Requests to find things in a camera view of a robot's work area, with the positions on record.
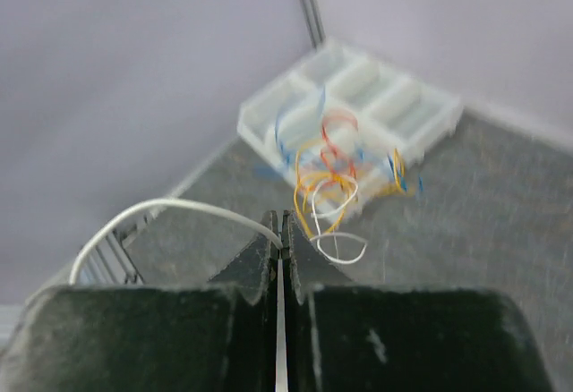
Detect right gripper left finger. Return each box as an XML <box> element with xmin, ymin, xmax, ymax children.
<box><xmin>1</xmin><ymin>234</ymin><xmax>277</xmax><ymax>391</ymax></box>

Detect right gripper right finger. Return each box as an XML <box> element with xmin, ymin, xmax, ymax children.
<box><xmin>282</xmin><ymin>212</ymin><xmax>553</xmax><ymax>391</ymax></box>

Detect white compartment tray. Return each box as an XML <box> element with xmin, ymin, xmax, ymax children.
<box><xmin>237</xmin><ymin>40</ymin><xmax>464</xmax><ymax>221</ymax></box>

